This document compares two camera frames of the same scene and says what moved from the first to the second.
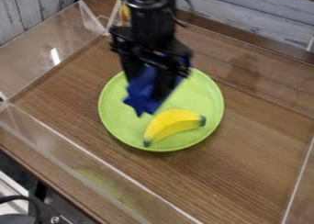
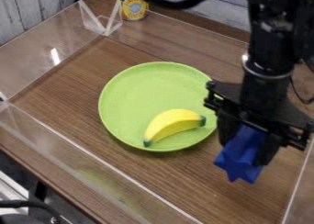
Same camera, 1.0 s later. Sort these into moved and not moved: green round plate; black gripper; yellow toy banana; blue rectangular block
Moved: blue rectangular block; black gripper
Not moved: green round plate; yellow toy banana
